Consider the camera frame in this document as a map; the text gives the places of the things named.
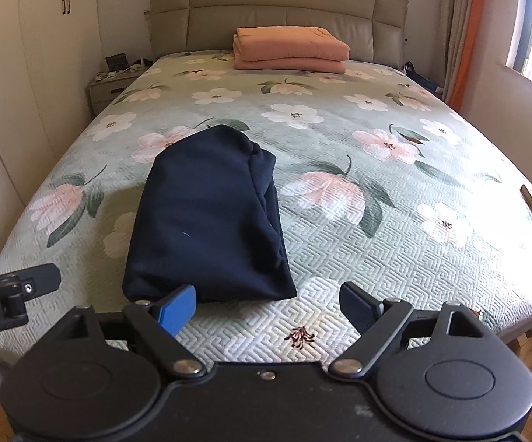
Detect beige nightstand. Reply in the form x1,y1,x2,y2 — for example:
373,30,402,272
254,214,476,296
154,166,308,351
85,69,145,116

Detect dark bag beside bed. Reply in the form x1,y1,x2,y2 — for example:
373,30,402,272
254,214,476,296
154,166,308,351
401,61,444,98

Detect folded pink blanket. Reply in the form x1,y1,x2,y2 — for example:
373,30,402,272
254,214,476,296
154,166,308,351
233,26,351,74

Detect floral quilted bedspread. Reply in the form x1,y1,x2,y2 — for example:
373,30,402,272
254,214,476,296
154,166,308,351
0,52,532,377

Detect navy zip hoodie white stripes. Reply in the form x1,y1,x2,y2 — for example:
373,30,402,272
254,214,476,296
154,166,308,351
122,125,297,304

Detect dark box on nightstand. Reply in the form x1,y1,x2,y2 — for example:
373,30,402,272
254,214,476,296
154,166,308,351
105,53,130,72

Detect white wardrobe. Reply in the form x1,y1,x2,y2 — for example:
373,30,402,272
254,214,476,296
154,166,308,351
0,0,103,253

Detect beige and orange curtain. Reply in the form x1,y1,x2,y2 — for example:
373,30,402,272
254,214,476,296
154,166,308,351
436,0,486,111

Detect beige padded headboard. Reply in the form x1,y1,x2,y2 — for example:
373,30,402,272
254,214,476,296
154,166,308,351
147,0,408,68

